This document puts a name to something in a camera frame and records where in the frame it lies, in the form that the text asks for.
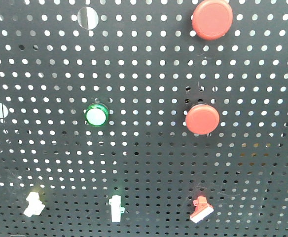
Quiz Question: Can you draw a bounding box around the green illuminated push button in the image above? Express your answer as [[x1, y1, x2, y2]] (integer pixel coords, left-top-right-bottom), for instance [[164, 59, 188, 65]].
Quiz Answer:
[[85, 102, 109, 127]]

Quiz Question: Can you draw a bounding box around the green-lit rotary selector switch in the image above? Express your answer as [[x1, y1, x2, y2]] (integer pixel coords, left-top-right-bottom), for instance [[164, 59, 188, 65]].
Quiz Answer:
[[108, 195, 125, 223]]

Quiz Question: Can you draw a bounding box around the black perforated pegboard panel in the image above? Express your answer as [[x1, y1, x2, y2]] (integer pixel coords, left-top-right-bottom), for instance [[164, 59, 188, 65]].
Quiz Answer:
[[0, 0, 288, 237]]

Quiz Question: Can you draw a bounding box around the upper red mushroom button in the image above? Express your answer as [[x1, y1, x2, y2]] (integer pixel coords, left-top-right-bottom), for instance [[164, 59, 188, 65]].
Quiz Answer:
[[192, 0, 233, 40]]

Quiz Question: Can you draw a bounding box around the lower red mushroom button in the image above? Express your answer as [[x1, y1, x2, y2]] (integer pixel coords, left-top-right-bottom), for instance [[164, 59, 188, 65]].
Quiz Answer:
[[185, 104, 219, 135]]

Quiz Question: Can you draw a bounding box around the red-lit rotary selector switch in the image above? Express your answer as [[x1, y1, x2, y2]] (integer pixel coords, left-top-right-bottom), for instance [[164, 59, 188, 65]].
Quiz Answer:
[[190, 196, 214, 224]]

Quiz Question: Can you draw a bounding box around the yellow-lit rotary selector switch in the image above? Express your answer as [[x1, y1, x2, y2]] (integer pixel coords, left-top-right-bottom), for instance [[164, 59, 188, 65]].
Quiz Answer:
[[23, 192, 45, 217]]

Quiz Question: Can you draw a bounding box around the red mushroom button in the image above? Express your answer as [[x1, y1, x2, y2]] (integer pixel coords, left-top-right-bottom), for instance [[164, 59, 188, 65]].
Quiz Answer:
[[192, 0, 233, 40], [185, 104, 219, 135]]

